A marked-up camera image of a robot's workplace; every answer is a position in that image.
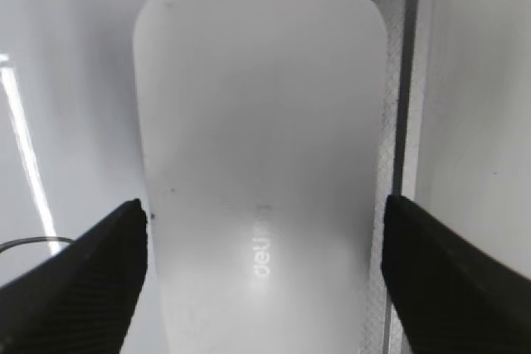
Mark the white whiteboard eraser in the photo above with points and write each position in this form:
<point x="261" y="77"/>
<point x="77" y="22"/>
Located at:
<point x="259" y="123"/>

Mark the aluminium framed whiteboard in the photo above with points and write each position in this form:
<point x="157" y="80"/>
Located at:
<point x="71" y="148"/>

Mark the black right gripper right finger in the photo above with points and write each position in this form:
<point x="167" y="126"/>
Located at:
<point x="450" y="296"/>

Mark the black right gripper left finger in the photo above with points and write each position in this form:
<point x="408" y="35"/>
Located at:
<point x="81" y="300"/>

